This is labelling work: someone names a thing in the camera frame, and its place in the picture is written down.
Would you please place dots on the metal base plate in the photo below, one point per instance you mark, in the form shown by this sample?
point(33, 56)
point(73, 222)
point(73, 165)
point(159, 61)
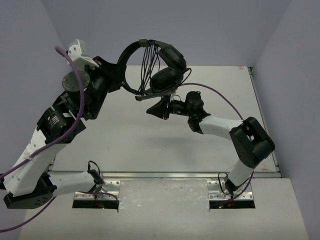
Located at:
point(216, 192)
point(109, 192)

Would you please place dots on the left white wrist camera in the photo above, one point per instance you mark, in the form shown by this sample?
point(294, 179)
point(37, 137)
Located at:
point(78, 54)

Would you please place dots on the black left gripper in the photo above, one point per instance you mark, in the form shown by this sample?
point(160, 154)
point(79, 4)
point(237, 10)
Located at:
point(105, 69)

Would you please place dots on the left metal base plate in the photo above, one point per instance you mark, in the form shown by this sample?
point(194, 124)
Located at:
point(109, 192)

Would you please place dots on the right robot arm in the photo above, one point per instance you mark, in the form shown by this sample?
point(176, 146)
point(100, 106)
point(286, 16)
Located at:
point(250, 140)

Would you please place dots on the black headphones with cable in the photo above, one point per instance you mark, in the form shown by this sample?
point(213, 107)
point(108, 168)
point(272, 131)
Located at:
point(162, 69)

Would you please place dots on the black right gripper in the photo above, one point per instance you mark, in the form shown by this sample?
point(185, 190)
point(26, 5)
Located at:
point(161, 109)

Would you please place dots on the aluminium table front rail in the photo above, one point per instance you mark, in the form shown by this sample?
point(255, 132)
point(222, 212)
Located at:
point(169, 175)

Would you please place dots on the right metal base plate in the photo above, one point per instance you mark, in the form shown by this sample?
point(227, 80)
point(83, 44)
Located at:
point(216, 192)

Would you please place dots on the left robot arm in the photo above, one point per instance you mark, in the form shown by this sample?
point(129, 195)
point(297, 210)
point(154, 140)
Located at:
point(31, 183)

